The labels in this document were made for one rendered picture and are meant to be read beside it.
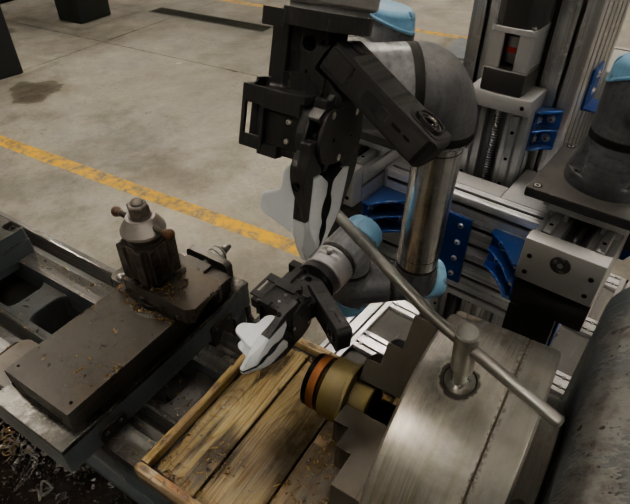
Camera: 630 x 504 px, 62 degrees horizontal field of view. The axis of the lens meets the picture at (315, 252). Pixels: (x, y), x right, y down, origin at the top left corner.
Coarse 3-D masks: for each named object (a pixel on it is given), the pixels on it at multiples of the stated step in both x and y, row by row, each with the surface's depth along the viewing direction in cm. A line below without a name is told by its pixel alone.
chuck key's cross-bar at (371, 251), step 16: (352, 224) 55; (368, 240) 55; (368, 256) 54; (384, 272) 53; (400, 288) 52; (416, 304) 51; (432, 320) 50; (448, 336) 49; (480, 352) 47; (496, 368) 46; (512, 384) 45; (528, 400) 44; (544, 416) 43; (560, 416) 42
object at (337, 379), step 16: (320, 368) 69; (336, 368) 69; (352, 368) 69; (304, 384) 69; (320, 384) 68; (336, 384) 67; (352, 384) 67; (368, 384) 68; (304, 400) 70; (320, 400) 68; (336, 400) 67; (352, 400) 67; (368, 400) 66; (320, 416) 70; (336, 416) 66
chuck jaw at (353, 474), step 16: (352, 416) 65; (368, 416) 65; (336, 432) 65; (352, 432) 63; (368, 432) 63; (384, 432) 63; (336, 448) 62; (352, 448) 61; (368, 448) 61; (336, 464) 63; (352, 464) 60; (368, 464) 60; (336, 480) 58; (352, 480) 58; (336, 496) 58; (352, 496) 56
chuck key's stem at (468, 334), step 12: (468, 324) 47; (456, 336) 47; (468, 336) 47; (480, 336) 47; (456, 348) 48; (468, 348) 47; (456, 360) 49; (468, 360) 48; (456, 372) 50; (468, 372) 50; (456, 384) 53
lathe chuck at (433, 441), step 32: (448, 320) 60; (480, 320) 65; (448, 352) 56; (512, 352) 56; (416, 384) 53; (480, 384) 53; (416, 416) 52; (448, 416) 51; (480, 416) 51; (384, 448) 52; (416, 448) 51; (448, 448) 50; (480, 448) 49; (384, 480) 52; (416, 480) 50; (448, 480) 49
